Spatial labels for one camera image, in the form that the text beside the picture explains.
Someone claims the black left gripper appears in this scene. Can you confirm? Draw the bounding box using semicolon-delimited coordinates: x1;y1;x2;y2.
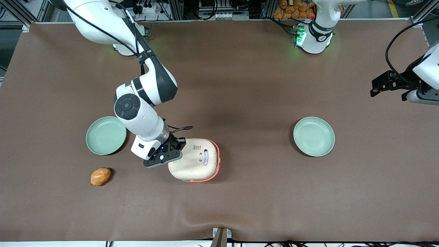
370;74;420;97

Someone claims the cream rice cooker orange trim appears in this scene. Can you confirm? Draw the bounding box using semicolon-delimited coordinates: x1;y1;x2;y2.
168;138;222;183

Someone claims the pale green round plate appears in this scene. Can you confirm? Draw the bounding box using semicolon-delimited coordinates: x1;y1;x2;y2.
293;117;336;157
85;116;127;156

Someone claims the golden brown bread roll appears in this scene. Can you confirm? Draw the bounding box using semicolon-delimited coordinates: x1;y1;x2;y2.
90;167;111;186

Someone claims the brown table mat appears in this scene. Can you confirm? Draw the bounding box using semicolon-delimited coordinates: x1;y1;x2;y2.
0;20;439;243

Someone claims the pile of orange bread rolls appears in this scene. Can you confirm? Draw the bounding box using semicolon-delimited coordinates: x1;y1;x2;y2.
273;0;316;20

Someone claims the white power strip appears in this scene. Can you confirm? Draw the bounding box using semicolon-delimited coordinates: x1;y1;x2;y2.
135;3;166;16

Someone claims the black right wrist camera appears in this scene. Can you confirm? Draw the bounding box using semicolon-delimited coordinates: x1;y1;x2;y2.
167;137;186;152

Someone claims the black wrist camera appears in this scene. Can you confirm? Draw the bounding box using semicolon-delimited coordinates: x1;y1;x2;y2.
372;70;398;88
167;137;186;152

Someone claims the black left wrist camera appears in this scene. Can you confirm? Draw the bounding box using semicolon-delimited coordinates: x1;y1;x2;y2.
372;70;398;88

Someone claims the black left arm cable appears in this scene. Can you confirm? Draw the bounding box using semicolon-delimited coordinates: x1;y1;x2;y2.
385;17;439;86

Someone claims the aluminium frame profile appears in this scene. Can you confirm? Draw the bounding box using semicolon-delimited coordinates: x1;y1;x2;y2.
0;0;52;28
410;0;439;27

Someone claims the grey metal camera post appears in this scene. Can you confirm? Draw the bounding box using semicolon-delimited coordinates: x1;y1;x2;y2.
210;227;232;247

